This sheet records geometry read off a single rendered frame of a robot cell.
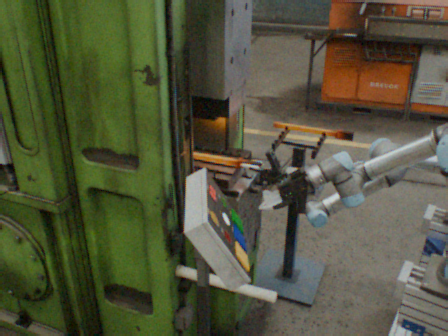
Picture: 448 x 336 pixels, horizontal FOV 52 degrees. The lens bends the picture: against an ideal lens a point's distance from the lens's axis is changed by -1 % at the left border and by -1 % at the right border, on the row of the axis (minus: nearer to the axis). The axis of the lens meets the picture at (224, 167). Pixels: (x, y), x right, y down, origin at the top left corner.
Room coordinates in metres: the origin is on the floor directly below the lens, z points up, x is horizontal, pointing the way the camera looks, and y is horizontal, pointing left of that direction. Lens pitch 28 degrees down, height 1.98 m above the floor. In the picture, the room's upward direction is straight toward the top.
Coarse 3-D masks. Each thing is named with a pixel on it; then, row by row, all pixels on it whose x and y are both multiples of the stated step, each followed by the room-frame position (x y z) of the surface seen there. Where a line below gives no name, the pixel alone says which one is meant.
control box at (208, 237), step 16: (192, 176) 1.43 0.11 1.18; (208, 176) 1.42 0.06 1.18; (192, 192) 1.32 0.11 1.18; (208, 192) 1.30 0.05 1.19; (192, 208) 1.22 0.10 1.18; (208, 208) 1.20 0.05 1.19; (224, 208) 1.35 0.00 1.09; (192, 224) 1.13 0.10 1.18; (208, 224) 1.12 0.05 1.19; (224, 224) 1.24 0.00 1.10; (192, 240) 1.11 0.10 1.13; (208, 240) 1.11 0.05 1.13; (224, 240) 1.14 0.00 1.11; (208, 256) 1.11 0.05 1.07; (224, 256) 1.12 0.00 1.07; (224, 272) 1.12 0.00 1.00; (240, 272) 1.12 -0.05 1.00
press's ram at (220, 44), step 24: (192, 0) 1.74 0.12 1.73; (216, 0) 1.71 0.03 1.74; (240, 0) 1.84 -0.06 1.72; (192, 24) 1.74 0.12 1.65; (216, 24) 1.71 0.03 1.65; (240, 24) 1.85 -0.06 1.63; (192, 48) 1.74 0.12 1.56; (216, 48) 1.71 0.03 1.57; (240, 48) 1.85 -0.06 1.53; (192, 72) 1.75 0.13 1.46; (216, 72) 1.71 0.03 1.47; (240, 72) 1.86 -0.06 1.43; (216, 96) 1.71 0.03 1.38
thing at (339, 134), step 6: (276, 126) 2.38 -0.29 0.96; (282, 126) 2.37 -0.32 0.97; (294, 126) 2.35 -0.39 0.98; (300, 126) 2.35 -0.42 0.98; (306, 126) 2.34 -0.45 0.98; (306, 132) 2.32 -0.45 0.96; (312, 132) 2.31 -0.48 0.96; (318, 132) 2.29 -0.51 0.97; (330, 132) 2.27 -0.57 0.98; (336, 132) 2.25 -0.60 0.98; (342, 132) 2.25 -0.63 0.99; (348, 132) 2.24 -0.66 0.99; (336, 138) 2.25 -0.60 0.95; (342, 138) 2.25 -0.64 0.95; (348, 138) 2.24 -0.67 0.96
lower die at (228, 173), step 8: (200, 152) 1.99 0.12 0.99; (208, 152) 1.99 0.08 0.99; (200, 160) 1.90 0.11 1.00; (208, 160) 1.89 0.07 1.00; (200, 168) 1.84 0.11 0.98; (216, 168) 1.83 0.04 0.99; (224, 168) 1.83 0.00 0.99; (232, 168) 1.83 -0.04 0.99; (240, 168) 1.88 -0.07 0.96; (216, 176) 1.78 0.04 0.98; (224, 176) 1.78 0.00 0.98; (232, 176) 1.79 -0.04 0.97; (240, 176) 1.89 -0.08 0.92; (216, 184) 1.76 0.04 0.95; (224, 184) 1.75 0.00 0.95; (232, 184) 1.79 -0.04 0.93
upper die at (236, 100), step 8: (240, 88) 1.86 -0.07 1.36; (192, 96) 1.80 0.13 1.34; (232, 96) 1.77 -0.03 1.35; (240, 96) 1.86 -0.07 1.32; (192, 104) 1.80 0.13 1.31; (200, 104) 1.79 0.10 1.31; (208, 104) 1.78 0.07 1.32; (216, 104) 1.76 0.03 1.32; (224, 104) 1.75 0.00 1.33; (232, 104) 1.77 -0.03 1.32; (240, 104) 1.86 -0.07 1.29; (192, 112) 1.80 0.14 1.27; (200, 112) 1.79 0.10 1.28; (208, 112) 1.78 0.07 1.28; (216, 112) 1.76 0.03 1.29; (224, 112) 1.75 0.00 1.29; (232, 112) 1.78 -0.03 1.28
